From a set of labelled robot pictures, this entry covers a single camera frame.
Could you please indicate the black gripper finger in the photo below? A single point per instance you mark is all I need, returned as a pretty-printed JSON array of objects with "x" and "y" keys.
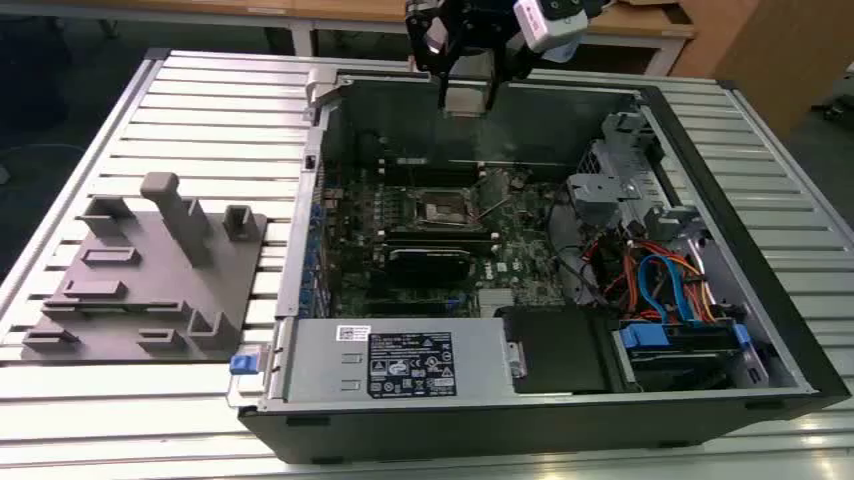
[
  {"x": 495, "y": 75},
  {"x": 446, "y": 80}
]

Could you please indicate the silver CPU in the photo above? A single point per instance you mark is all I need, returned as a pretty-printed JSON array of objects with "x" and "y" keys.
[{"x": 467, "y": 102}]

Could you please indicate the metal locking lever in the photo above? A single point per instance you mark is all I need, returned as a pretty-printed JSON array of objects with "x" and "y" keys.
[{"x": 414, "y": 177}]

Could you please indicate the black expansion slot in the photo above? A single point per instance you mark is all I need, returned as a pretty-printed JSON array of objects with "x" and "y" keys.
[{"x": 407, "y": 307}]

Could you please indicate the wooden desk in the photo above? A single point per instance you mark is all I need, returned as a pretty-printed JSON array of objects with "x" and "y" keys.
[{"x": 654, "y": 25}]

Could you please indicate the metal drive cage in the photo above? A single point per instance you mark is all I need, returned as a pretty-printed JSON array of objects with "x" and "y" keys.
[{"x": 600, "y": 195}]

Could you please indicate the green motherboard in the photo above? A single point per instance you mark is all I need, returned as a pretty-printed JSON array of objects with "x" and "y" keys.
[{"x": 527, "y": 250}]

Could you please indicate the black graphics card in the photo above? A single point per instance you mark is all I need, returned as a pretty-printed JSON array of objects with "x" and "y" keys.
[{"x": 427, "y": 267}]

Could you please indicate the wooden cabinet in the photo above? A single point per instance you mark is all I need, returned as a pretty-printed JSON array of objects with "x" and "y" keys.
[{"x": 774, "y": 60}]

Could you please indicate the silver chipset heatsink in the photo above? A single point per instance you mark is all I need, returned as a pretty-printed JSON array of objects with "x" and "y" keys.
[{"x": 496, "y": 297}]

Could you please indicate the dark wheeled base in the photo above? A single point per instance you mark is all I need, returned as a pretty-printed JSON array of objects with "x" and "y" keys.
[{"x": 837, "y": 105}]

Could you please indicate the hard disk in blue carrier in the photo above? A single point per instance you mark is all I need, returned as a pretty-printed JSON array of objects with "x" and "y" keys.
[{"x": 643, "y": 336}]

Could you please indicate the silver power supply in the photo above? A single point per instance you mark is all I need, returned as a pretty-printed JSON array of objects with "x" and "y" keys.
[{"x": 320, "y": 360}]

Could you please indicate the grey parts rack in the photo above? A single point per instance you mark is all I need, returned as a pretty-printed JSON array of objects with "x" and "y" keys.
[{"x": 153, "y": 280}]

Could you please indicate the blue latch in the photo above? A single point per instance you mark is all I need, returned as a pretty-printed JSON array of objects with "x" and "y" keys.
[{"x": 241, "y": 365}]

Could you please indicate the black PC case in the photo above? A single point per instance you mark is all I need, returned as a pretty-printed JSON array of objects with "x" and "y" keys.
[{"x": 467, "y": 435}]

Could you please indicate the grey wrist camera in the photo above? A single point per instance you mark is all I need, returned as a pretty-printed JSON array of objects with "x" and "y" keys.
[{"x": 435, "y": 40}]

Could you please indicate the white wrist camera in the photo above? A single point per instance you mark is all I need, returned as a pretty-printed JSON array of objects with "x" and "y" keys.
[{"x": 554, "y": 25}]

